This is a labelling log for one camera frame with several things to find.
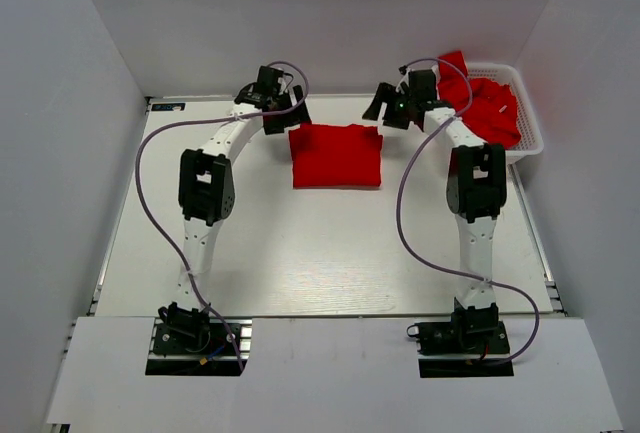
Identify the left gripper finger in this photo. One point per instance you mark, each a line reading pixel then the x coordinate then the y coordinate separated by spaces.
pixel 276 122
pixel 300 114

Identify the white plastic basket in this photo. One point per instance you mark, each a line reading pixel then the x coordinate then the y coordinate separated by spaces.
pixel 531 142

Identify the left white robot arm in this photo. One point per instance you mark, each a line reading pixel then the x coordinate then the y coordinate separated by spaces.
pixel 206 184

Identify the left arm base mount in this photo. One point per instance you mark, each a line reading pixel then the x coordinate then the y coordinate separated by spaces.
pixel 188 343

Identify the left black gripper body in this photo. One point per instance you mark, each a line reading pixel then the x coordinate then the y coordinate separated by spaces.
pixel 283 102

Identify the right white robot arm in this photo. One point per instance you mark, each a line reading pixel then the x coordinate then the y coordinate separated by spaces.
pixel 476 187

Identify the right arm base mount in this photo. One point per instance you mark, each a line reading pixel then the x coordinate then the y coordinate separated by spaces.
pixel 444 352

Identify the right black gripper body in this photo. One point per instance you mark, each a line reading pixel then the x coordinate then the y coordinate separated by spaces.
pixel 399 111

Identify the red t shirt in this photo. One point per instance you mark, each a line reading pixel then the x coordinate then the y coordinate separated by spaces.
pixel 330 156

